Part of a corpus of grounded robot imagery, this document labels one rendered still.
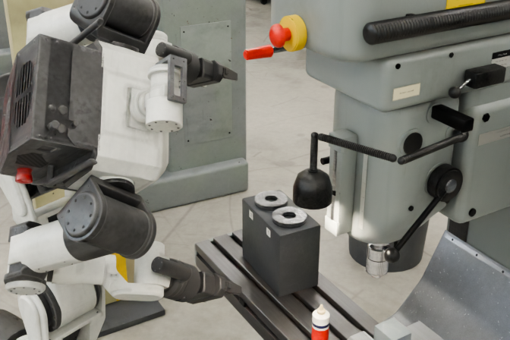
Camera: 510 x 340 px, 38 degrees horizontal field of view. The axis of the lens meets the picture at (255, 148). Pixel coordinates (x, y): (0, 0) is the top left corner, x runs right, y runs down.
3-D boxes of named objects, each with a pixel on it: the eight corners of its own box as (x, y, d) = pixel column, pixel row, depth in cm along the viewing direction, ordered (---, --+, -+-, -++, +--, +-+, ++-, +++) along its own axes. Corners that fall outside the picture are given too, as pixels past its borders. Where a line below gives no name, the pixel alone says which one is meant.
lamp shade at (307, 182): (284, 201, 134) (285, 171, 131) (306, 187, 139) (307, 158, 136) (317, 213, 130) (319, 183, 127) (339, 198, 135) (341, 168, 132)
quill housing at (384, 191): (378, 265, 140) (391, 109, 126) (316, 218, 156) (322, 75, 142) (451, 237, 149) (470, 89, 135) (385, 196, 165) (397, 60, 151)
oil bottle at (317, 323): (317, 350, 171) (319, 312, 167) (307, 340, 174) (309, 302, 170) (332, 344, 173) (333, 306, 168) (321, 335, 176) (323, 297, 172)
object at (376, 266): (368, 262, 159) (369, 240, 157) (389, 267, 158) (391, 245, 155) (363, 274, 155) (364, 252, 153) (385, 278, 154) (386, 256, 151)
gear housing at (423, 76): (382, 117, 123) (387, 60, 119) (302, 75, 142) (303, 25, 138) (520, 83, 139) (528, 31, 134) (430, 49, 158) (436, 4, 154)
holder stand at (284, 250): (278, 297, 190) (279, 231, 181) (241, 256, 207) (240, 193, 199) (318, 285, 194) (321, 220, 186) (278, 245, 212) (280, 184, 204)
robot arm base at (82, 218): (55, 254, 126) (102, 225, 122) (48, 191, 133) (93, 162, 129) (117, 272, 137) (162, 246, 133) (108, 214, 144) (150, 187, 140)
